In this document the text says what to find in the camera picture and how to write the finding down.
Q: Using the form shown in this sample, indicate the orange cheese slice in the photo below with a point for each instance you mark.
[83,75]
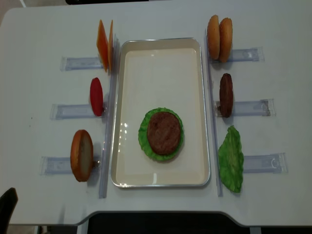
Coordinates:
[102,45]
[110,47]

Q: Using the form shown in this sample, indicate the green lettuce leaf on tray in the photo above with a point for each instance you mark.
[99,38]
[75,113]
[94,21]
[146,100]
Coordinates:
[143,141]

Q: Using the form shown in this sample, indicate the brown meat patty on tray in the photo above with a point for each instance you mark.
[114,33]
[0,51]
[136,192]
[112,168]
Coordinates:
[164,133]

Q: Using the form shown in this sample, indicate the red tomato slice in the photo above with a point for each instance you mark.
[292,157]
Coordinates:
[96,97]

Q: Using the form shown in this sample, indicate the brown meat patty standing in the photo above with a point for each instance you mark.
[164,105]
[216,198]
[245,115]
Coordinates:
[226,95]

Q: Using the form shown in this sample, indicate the green lettuce leaf standing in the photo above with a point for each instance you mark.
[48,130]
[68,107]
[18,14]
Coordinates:
[231,161]

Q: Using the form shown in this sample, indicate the white metal tray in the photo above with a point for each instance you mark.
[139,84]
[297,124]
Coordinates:
[160,73]

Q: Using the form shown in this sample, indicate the bun half lower left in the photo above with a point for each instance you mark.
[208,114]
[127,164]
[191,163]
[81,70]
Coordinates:
[81,156]

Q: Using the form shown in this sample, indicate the clear holder middle left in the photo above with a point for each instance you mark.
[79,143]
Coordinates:
[62,111]

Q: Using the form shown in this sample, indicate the bun half top left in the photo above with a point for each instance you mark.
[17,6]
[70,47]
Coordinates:
[213,37]

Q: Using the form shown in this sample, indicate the clear holder bottom left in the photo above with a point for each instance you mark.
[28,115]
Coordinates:
[55,166]

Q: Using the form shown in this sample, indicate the clear holder middle right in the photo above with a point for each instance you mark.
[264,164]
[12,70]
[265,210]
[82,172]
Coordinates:
[264,107]

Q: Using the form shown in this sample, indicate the sesame bun half top right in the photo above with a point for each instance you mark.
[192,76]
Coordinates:
[226,36]

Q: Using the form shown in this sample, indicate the clear holder top right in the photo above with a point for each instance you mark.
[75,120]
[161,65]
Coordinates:
[243,55]

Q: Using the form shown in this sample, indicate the clear holder bottom right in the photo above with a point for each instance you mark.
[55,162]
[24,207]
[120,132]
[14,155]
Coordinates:
[272,163]

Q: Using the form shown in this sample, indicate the black chair back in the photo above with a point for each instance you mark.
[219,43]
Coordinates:
[8,202]

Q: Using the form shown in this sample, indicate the clear long rail left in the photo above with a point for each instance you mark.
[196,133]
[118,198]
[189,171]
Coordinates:
[110,121]

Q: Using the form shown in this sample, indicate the clear long rail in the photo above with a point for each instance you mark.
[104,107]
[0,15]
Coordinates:
[213,122]
[110,121]

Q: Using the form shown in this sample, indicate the clear long rail right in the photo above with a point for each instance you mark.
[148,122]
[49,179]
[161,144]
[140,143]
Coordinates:
[213,122]

